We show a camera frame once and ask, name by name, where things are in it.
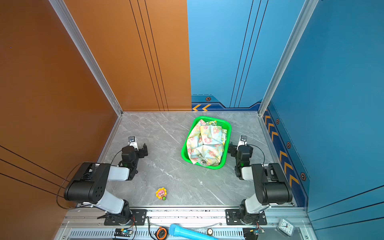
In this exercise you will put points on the small white alarm clock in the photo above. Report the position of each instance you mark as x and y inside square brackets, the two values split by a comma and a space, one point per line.
[286, 227]

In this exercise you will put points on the right green circuit board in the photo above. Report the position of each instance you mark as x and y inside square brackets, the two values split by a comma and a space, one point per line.
[257, 231]

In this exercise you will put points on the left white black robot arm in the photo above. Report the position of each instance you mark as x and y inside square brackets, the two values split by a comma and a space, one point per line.
[88, 186]

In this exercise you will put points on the pastel floral skirt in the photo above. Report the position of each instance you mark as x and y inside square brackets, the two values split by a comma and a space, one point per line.
[206, 143]

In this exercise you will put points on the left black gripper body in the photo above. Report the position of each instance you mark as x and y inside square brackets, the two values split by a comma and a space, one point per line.
[141, 150]

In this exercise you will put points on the yellow flower toy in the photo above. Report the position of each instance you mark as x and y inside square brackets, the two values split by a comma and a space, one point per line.
[161, 194]

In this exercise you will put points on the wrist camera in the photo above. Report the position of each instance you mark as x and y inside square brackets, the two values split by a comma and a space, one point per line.
[132, 140]
[243, 139]

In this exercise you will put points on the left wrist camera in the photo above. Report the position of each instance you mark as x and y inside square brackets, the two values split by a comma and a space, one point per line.
[132, 140]

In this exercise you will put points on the orange black tape measure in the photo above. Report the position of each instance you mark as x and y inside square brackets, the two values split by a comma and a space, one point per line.
[161, 233]

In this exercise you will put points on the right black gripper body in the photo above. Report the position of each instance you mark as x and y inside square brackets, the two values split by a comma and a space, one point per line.
[233, 150]

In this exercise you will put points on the blue cylindrical flashlight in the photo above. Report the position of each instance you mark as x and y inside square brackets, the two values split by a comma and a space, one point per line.
[177, 231]

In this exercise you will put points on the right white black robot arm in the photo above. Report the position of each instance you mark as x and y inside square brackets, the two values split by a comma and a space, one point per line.
[270, 185]

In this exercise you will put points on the left green circuit board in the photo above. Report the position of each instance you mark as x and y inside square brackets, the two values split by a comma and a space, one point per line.
[123, 234]

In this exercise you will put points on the green circuit board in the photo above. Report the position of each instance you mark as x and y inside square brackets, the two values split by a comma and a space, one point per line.
[257, 231]
[123, 234]

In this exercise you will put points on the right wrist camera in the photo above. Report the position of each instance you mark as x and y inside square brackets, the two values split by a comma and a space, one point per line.
[243, 139]

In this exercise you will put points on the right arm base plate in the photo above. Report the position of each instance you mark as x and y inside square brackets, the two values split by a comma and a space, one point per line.
[235, 217]

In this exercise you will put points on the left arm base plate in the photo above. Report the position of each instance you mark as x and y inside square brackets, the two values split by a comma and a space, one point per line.
[137, 217]

